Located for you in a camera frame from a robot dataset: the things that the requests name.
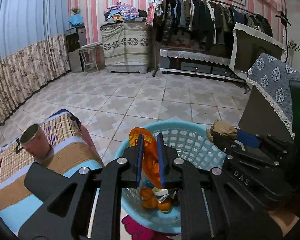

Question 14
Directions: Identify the low bench with lace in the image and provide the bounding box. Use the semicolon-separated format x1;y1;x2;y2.
157;48;244;83

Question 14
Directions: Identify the orange snack wrapper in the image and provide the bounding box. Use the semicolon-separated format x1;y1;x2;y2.
129;127;162;189

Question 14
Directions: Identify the blue floral curtain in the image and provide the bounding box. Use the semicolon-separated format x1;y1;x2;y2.
0;0;70;125

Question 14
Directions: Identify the clothes rack with garments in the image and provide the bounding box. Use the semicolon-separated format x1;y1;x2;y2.
146;0;280;79

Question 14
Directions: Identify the small stool table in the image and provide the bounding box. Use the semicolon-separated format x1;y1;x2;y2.
76;42;103;75

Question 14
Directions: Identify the water dispenser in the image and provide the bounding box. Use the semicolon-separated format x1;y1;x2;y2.
65;26;87;73

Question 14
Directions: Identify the person hand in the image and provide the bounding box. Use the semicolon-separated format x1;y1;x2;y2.
267;210;300;234

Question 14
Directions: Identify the blue floral cover cloth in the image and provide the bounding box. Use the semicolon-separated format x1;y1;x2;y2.
246;53;300;139

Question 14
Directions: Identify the cream plastic lid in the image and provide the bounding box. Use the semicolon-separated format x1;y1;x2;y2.
152;187;169;197

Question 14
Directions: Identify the pile of clothes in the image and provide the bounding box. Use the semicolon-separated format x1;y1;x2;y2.
103;2;147;23

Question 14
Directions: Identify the orange tangerine back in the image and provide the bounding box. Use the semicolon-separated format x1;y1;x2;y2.
139;187;153;200

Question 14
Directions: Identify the cloth covered cabinet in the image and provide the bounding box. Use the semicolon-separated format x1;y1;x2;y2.
100;21;152;74

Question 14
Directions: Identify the light blue plastic basket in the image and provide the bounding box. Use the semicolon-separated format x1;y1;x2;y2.
121;120;226;234

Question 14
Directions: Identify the black textured flat case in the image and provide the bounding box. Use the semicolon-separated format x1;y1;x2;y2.
24;162;70;202

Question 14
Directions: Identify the cartoon patterned table cloth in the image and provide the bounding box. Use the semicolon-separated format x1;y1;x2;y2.
0;109;166;240

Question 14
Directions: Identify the orange peel piece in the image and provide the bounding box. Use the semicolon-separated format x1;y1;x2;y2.
142;197;158;210

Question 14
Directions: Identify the small brown paper ball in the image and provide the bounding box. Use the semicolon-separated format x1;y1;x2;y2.
206;119;238;142

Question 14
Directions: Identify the pink metal-lined cup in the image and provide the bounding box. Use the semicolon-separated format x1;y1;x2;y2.
18;124;52;160

